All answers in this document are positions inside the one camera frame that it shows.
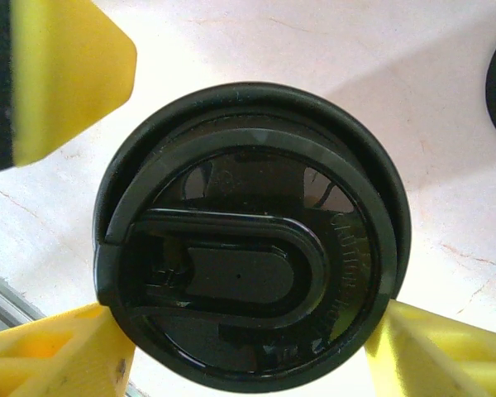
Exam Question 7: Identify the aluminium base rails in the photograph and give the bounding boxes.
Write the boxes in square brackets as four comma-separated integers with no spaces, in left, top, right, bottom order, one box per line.
[0,264,46,336]

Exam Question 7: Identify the black plastic cup lid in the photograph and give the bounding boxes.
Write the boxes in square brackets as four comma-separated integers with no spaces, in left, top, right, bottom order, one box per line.
[91,81,411,393]

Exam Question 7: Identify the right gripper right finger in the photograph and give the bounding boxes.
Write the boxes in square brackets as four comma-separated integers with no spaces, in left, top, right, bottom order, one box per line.
[363,299,496,397]

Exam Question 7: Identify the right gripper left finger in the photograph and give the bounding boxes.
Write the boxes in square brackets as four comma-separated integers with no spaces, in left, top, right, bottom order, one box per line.
[0,301,136,397]

